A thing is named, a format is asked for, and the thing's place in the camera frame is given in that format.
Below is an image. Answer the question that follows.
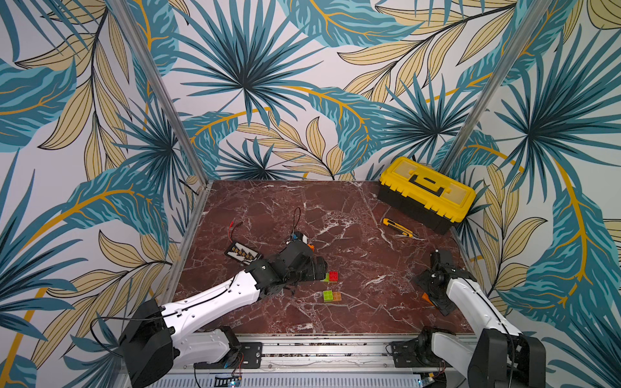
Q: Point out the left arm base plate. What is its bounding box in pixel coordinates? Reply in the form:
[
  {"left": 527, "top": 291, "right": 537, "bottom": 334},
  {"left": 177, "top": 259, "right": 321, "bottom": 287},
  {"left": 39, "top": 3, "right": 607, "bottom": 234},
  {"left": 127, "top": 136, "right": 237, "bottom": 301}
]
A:
[{"left": 193, "top": 342, "right": 263, "bottom": 370}]

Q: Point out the yellow black toolbox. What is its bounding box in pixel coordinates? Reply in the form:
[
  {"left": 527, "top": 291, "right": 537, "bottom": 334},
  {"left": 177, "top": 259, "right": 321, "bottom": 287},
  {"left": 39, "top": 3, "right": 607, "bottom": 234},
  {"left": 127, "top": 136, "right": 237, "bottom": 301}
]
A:
[{"left": 378, "top": 157, "right": 476, "bottom": 235}]

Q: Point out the aluminium frame post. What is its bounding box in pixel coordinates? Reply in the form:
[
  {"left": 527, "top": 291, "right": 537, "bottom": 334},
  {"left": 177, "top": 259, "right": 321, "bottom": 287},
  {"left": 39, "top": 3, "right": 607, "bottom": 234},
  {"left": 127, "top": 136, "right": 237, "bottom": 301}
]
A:
[
  {"left": 109, "top": 0, "right": 209, "bottom": 188},
  {"left": 438, "top": 0, "right": 551, "bottom": 176}
]

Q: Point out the yellow utility knife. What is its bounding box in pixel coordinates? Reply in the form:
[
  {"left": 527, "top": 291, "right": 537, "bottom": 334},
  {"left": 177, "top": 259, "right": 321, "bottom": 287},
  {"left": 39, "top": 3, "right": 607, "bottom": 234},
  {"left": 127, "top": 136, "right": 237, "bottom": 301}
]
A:
[{"left": 382, "top": 218, "right": 415, "bottom": 239}]

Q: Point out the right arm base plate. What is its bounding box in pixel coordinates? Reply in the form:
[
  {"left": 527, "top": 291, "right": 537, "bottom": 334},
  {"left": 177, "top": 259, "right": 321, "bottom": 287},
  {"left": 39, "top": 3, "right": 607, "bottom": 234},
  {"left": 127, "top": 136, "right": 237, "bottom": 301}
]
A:
[{"left": 386, "top": 339, "right": 451, "bottom": 369}]

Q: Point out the aluminium front rail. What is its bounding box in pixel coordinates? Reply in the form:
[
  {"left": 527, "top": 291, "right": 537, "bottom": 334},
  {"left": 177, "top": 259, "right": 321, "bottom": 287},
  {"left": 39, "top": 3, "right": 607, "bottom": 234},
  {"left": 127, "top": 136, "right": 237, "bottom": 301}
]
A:
[{"left": 111, "top": 333, "right": 535, "bottom": 388}]

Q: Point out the green 2x4 lego brick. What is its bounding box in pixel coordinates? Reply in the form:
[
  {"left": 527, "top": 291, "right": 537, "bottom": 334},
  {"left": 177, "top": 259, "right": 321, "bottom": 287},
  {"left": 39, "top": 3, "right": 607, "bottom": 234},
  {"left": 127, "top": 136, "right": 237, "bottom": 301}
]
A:
[{"left": 323, "top": 290, "right": 334, "bottom": 302}]

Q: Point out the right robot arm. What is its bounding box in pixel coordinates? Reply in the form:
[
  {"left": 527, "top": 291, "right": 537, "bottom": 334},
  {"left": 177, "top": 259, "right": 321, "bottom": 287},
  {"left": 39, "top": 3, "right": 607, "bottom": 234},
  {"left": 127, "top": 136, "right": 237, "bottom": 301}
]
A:
[{"left": 414, "top": 250, "right": 547, "bottom": 387}]

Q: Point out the black charging board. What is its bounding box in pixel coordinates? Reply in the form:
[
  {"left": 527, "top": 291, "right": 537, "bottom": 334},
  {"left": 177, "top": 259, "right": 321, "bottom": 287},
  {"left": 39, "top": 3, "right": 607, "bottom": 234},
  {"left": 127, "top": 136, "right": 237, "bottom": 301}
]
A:
[{"left": 224, "top": 241, "right": 264, "bottom": 266}]

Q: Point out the right aluminium frame post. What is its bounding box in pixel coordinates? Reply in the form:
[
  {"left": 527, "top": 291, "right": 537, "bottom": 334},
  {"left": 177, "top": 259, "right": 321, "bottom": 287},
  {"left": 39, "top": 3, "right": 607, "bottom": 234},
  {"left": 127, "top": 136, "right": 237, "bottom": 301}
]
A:
[{"left": 438, "top": 0, "right": 551, "bottom": 176}]

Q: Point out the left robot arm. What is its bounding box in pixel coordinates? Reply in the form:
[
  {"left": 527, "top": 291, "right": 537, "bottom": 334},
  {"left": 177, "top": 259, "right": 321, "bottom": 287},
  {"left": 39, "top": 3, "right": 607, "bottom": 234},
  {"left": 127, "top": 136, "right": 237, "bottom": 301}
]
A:
[{"left": 119, "top": 239, "right": 328, "bottom": 387}]

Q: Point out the left aluminium frame post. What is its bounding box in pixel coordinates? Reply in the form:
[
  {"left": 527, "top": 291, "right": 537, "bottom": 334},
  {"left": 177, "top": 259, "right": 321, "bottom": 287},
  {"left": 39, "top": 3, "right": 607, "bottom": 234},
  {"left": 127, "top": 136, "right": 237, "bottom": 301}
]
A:
[{"left": 109, "top": 0, "right": 209, "bottom": 188}]

